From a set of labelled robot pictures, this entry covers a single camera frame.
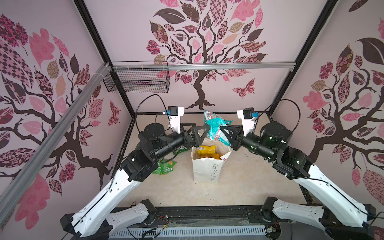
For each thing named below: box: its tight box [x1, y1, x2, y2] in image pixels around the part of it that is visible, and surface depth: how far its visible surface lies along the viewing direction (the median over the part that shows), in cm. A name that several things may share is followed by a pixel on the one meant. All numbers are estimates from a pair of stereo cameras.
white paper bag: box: [191, 139, 233, 183], surface depth 73 cm
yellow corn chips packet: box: [196, 145, 216, 156], surface depth 91 cm
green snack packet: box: [152, 160, 178, 175], surface depth 87 cm
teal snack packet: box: [203, 109, 233, 147], surface depth 55 cm
